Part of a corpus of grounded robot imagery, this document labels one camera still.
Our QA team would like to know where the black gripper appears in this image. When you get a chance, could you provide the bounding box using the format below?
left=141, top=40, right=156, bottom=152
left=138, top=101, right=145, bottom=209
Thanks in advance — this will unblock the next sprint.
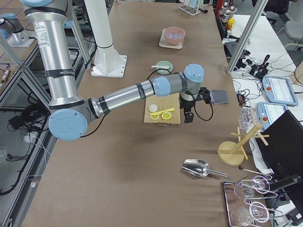
left=179, top=95, right=195, bottom=123

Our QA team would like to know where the single lemon slice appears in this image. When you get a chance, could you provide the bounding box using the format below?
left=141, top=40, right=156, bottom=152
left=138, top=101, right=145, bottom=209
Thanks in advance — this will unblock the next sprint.
left=150, top=115, right=160, bottom=120

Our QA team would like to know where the pink bowl of ice cubes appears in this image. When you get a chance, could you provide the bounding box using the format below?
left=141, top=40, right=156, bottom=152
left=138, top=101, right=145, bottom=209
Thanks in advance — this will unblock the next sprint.
left=164, top=26, right=186, bottom=45

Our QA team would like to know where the lemon slice stack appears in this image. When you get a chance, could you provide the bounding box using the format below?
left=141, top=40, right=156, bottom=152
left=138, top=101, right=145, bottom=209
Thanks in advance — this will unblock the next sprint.
left=161, top=112, right=172, bottom=120

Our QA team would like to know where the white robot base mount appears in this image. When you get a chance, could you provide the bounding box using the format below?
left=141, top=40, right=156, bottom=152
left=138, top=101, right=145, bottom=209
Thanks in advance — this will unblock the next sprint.
left=91, top=47, right=127, bottom=78

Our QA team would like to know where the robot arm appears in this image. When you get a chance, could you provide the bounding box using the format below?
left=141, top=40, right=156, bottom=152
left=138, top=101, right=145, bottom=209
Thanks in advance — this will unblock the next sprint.
left=0, top=13, right=35, bottom=48
left=22, top=0, right=205, bottom=141

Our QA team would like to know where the teach pendant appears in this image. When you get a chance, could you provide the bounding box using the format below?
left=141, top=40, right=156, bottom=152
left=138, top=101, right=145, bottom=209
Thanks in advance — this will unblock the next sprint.
left=262, top=76, right=299, bottom=106
left=257, top=102, right=288, bottom=130

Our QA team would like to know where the teach pendant upper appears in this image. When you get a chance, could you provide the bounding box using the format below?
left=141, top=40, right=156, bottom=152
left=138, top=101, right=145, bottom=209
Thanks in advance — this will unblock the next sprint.
left=262, top=76, right=299, bottom=106

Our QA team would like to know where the white column pedestal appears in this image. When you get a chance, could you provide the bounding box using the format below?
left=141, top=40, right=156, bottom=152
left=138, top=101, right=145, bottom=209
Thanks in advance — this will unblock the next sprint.
left=85, top=0, right=113, bottom=49

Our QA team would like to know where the white ceramic spoon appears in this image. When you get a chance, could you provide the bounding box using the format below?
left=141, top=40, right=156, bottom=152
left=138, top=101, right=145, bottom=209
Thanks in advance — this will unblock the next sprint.
left=151, top=65, right=171, bottom=70

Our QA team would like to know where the teach pendant lower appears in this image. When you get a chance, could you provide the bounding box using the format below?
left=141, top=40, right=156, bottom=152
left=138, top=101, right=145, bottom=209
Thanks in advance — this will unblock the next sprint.
left=257, top=102, right=288, bottom=130

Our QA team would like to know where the wooden mug tree stand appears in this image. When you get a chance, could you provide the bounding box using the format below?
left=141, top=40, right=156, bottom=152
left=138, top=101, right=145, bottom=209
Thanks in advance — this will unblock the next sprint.
left=218, top=123, right=269, bottom=166

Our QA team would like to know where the wire glass rack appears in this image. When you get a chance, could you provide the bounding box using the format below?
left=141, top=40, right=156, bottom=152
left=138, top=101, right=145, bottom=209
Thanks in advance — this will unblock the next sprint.
left=223, top=175, right=284, bottom=227

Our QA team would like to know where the clear plastic container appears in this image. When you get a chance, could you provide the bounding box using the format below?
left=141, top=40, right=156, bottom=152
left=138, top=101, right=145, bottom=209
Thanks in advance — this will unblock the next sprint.
left=238, top=107, right=260, bottom=131

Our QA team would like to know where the grey folded cloth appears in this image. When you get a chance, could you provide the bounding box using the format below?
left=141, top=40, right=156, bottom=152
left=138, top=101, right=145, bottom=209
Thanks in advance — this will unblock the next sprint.
left=210, top=89, right=229, bottom=104

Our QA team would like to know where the black monitor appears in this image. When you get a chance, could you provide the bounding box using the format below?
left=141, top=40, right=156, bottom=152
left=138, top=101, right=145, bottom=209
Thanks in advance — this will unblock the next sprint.
left=256, top=110, right=303, bottom=176

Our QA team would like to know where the mint green bowl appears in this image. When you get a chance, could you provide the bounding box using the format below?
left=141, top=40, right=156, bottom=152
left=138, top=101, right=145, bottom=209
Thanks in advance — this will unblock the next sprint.
left=156, top=61, right=173, bottom=75

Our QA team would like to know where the bamboo cutting board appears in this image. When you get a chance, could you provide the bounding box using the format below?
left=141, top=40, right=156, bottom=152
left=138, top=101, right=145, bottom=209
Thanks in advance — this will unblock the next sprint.
left=144, top=93, right=180, bottom=125

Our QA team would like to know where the metal ice scoop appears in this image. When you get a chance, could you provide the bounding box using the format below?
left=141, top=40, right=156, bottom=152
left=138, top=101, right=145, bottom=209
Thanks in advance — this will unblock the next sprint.
left=181, top=159, right=228, bottom=178

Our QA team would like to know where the yellow plastic knife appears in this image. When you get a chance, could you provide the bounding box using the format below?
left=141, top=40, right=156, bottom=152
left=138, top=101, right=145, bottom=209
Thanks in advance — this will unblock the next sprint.
left=150, top=108, right=175, bottom=115

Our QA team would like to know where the beige rabbit tray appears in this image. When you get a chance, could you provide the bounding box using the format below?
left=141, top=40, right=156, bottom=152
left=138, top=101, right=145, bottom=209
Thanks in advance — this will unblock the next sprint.
left=159, top=29, right=184, bottom=50

